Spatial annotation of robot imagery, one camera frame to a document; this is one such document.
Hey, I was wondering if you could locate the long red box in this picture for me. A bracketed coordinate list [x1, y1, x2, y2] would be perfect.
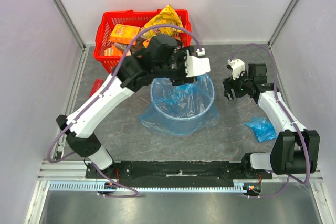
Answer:
[89, 79, 104, 98]

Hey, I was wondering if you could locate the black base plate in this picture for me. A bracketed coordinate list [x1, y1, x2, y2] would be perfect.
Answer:
[85, 159, 274, 188]

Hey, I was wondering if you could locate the red plastic shopping basket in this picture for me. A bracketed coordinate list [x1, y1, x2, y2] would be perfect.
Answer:
[93, 10, 192, 74]

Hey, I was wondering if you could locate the torn blue trash bag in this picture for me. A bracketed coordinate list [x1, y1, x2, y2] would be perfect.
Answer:
[139, 74, 220, 137]

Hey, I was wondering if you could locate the orange snack box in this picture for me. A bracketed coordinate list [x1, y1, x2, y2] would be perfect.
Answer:
[109, 24, 141, 44]

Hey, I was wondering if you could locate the yellow chips bag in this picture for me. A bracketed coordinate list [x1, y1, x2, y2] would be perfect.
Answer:
[141, 4, 183, 39]

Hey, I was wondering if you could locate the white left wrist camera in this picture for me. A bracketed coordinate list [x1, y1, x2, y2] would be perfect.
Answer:
[184, 48, 211, 78]

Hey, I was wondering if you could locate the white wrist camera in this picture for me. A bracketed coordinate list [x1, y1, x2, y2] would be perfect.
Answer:
[184, 48, 211, 78]
[228, 59, 245, 80]

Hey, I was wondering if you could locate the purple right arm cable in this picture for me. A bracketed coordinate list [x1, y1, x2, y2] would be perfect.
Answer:
[229, 43, 312, 199]

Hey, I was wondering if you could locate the grey plastic trash bin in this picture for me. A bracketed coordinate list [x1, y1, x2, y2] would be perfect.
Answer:
[150, 74, 215, 135]

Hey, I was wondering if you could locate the orange striped packet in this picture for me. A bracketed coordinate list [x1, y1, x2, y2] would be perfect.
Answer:
[104, 44, 123, 57]

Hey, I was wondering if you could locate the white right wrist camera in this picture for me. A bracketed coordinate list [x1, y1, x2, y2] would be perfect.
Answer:
[228, 59, 245, 80]

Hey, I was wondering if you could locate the blue trash bag roll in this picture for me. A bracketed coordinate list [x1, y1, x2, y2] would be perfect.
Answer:
[244, 116, 278, 143]

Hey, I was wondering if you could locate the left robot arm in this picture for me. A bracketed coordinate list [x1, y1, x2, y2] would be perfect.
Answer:
[56, 35, 200, 178]

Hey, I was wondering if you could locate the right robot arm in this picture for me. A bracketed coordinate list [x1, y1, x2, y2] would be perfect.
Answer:
[223, 59, 320, 179]

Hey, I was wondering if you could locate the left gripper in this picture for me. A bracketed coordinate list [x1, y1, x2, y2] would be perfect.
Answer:
[155, 46, 198, 87]

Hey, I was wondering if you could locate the grey slotted cable duct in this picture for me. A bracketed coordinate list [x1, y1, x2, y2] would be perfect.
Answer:
[48, 179, 262, 193]

